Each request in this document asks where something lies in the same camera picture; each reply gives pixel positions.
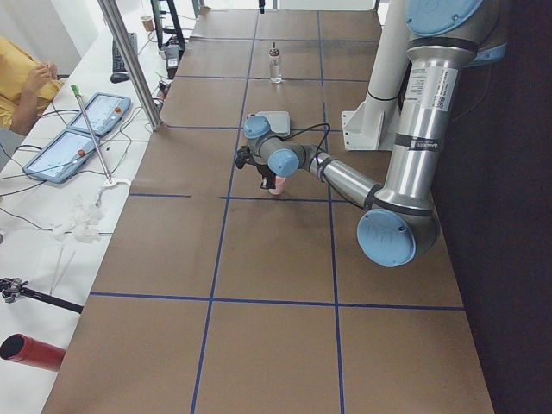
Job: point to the black power brick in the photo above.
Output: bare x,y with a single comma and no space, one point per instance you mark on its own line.
172,56

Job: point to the red cylinder bottle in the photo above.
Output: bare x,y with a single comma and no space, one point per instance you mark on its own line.
28,351

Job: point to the person in yellow shirt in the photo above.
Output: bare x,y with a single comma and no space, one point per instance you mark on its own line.
28,86

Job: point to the blue teach pendant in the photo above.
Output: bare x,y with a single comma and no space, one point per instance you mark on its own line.
61,157
105,111

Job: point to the near blue teach pendant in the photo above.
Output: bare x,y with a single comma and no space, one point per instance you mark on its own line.
61,157

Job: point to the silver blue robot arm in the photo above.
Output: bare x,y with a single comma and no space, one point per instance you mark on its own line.
422,51

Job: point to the crumpled white plastic wrap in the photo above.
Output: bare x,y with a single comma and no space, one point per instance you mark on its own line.
82,222

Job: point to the far blue teach pendant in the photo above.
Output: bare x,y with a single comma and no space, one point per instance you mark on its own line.
105,111

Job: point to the clear glass sauce bottle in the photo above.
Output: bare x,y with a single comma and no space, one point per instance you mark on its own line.
275,64

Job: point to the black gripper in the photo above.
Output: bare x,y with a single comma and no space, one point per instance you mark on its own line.
264,171

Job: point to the aluminium frame post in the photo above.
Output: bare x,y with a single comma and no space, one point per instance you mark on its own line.
113,18

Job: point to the pink paper cup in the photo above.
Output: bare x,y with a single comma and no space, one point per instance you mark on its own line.
279,185

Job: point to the silver digital kitchen scale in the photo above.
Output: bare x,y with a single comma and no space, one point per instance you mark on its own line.
276,121

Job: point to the black computer mouse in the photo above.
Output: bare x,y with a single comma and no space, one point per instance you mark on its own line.
119,77

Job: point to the black camera tripod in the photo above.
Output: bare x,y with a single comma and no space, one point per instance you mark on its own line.
13,289

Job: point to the long metal reacher stick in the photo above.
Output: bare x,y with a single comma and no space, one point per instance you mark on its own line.
110,181

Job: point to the paper coffee cup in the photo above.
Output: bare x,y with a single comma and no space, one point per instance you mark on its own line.
148,23

